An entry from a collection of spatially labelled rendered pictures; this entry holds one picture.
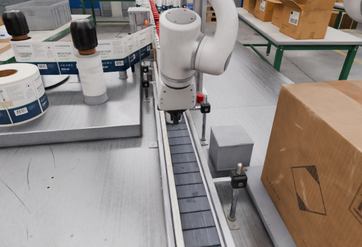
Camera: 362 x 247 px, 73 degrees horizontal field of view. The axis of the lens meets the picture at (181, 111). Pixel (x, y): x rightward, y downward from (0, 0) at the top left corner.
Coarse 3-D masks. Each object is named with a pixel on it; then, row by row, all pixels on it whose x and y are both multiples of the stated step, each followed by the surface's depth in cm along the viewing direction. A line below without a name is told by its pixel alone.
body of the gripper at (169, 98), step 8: (160, 80) 60; (160, 88) 61; (168, 88) 60; (176, 88) 58; (184, 88) 60; (192, 88) 61; (160, 96) 62; (168, 96) 62; (176, 96) 62; (184, 96) 62; (192, 96) 63; (160, 104) 64; (168, 104) 64; (176, 104) 65; (184, 104) 65; (192, 104) 66
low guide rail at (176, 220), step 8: (160, 112) 81; (168, 144) 66; (168, 152) 63; (168, 160) 60; (168, 168) 58; (168, 176) 56; (176, 200) 50; (176, 208) 48; (176, 216) 47; (176, 224) 45; (176, 232) 44; (176, 240) 43
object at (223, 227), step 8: (192, 120) 68; (192, 128) 64; (192, 136) 62; (200, 152) 56; (200, 160) 53; (208, 168) 51; (208, 176) 49; (208, 184) 47; (208, 192) 47; (216, 192) 46; (216, 200) 44; (216, 208) 43; (216, 216) 42; (224, 216) 41; (224, 224) 40; (224, 232) 39; (224, 240) 38; (232, 240) 38
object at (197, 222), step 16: (176, 128) 79; (176, 144) 72; (176, 160) 66; (192, 160) 66; (176, 176) 60; (192, 176) 60; (176, 192) 56; (192, 192) 56; (192, 208) 52; (208, 208) 52; (192, 224) 49; (208, 224) 49; (192, 240) 46; (208, 240) 46
